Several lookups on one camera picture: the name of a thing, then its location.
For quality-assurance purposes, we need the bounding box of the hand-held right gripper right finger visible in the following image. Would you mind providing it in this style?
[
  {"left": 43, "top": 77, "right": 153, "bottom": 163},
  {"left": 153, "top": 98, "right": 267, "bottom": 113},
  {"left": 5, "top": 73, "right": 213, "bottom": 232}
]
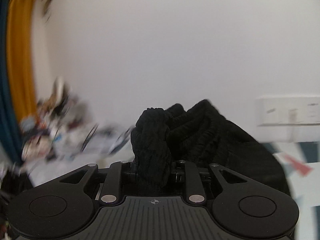
[{"left": 172, "top": 159, "right": 241, "bottom": 203}]

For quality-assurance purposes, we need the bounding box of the black garment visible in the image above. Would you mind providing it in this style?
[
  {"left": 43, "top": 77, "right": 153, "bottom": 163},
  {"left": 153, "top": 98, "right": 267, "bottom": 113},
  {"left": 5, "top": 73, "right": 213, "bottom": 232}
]
[{"left": 130, "top": 99, "right": 292, "bottom": 198}]

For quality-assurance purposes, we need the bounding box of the yellow curtain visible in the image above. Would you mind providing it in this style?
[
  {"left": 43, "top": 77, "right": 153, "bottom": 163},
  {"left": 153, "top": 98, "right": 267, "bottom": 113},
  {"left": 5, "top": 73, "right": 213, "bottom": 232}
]
[{"left": 6, "top": 0, "right": 37, "bottom": 112}]

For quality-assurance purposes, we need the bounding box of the white wall outlet panel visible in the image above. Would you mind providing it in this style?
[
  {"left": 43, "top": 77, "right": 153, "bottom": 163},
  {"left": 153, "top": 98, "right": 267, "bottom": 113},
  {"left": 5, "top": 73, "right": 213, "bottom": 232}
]
[{"left": 254, "top": 95, "right": 320, "bottom": 127}]

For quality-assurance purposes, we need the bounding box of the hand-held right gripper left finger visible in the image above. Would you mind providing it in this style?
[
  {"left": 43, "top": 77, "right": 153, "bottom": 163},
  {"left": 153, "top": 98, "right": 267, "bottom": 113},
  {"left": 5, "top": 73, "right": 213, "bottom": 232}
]
[{"left": 60, "top": 161, "right": 137, "bottom": 203}]

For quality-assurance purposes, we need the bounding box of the teal curtain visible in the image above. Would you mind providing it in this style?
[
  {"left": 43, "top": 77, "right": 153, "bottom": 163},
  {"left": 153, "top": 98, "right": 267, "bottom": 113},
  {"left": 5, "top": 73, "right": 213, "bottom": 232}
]
[{"left": 0, "top": 0, "right": 23, "bottom": 162}]

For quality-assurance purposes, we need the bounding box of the patterned tablecloth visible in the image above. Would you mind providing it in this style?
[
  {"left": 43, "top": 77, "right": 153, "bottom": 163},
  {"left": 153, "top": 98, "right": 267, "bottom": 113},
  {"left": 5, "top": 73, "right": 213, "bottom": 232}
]
[{"left": 261, "top": 140, "right": 320, "bottom": 207}]

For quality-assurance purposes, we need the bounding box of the pile of desk clutter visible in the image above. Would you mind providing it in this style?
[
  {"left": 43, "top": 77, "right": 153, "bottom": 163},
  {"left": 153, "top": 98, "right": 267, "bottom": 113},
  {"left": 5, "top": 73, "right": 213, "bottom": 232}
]
[{"left": 19, "top": 77, "right": 134, "bottom": 162}]

